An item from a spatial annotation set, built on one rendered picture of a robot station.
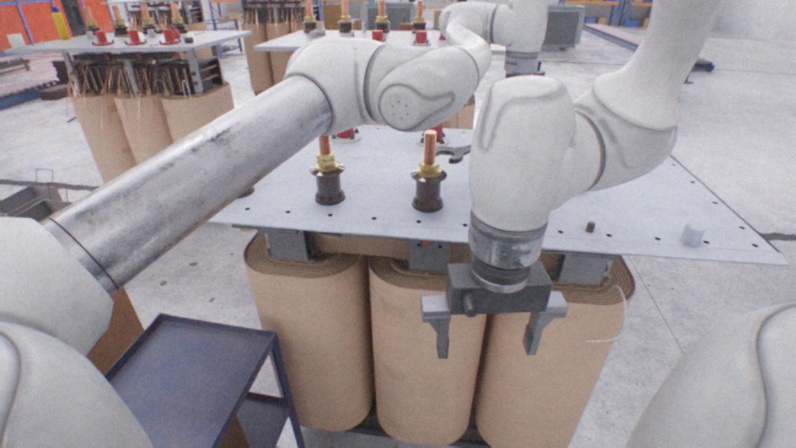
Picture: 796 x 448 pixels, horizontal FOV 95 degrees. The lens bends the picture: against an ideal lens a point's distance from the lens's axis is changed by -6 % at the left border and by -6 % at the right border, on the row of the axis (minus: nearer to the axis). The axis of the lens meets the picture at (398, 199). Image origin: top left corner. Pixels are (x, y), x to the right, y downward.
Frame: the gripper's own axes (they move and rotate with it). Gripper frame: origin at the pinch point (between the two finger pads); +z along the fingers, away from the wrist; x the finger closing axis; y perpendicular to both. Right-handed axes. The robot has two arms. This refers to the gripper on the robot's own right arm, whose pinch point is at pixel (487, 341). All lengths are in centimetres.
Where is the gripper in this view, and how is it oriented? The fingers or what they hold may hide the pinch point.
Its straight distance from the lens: 62.8
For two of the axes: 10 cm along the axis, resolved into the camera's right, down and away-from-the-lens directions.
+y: 0.3, 5.0, -8.7
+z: 0.0, 8.7, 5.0
